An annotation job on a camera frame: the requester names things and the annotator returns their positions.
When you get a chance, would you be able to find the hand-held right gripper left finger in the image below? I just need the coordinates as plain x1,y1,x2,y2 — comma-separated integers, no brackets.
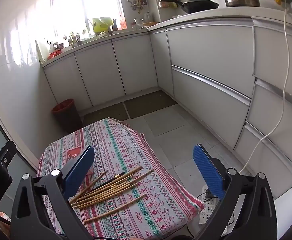
10,145,96,240

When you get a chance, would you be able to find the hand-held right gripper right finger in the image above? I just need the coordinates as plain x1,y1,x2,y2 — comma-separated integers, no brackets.
192,144,278,240

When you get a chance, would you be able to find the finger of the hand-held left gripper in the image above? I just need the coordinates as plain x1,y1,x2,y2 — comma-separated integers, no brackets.
0,140,17,171

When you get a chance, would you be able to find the pink plastic utensil holder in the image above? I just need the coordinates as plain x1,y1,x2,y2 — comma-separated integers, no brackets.
65,147,94,177

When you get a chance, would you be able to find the pile of wooden chopsticks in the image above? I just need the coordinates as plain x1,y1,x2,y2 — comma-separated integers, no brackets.
70,165,154,223

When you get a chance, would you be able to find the black power adapter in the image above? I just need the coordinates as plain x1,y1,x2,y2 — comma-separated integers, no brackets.
205,189,218,201

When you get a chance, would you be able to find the frosted glass door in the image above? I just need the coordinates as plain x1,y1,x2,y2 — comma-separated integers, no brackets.
0,50,40,205

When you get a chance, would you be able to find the orange patterned cloth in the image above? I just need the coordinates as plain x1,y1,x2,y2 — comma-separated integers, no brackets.
0,211,11,233

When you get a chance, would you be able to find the white power strip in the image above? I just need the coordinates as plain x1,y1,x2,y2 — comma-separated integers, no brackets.
199,185,226,235

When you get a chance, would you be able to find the dark trash bin red liner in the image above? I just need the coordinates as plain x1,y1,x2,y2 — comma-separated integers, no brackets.
52,98,83,133

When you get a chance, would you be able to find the brown floor mat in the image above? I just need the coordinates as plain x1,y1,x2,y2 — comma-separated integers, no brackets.
82,103,129,127

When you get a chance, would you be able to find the patterned tablecloth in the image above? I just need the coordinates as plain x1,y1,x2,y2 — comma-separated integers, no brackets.
36,117,205,240

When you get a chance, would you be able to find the white cabinet with doors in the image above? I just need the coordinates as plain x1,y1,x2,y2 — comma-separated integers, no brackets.
42,34,163,108

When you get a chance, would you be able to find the white cutting board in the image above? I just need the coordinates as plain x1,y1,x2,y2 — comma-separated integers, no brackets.
35,38,49,63

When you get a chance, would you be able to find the white drawer cabinet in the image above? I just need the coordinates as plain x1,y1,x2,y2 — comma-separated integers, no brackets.
150,16,292,198

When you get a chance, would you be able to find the yellow-green jug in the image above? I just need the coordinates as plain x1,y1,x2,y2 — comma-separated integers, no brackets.
93,17,114,33

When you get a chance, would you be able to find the black wok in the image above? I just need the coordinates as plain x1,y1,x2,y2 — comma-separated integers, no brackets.
160,0,219,14

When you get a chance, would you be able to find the kitchen window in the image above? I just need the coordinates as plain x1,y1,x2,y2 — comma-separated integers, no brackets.
50,0,125,32

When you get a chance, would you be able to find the black power cable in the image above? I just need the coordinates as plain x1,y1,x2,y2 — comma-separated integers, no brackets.
195,192,234,232

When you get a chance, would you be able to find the white power cable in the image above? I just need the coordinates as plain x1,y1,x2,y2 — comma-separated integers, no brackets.
238,0,290,174

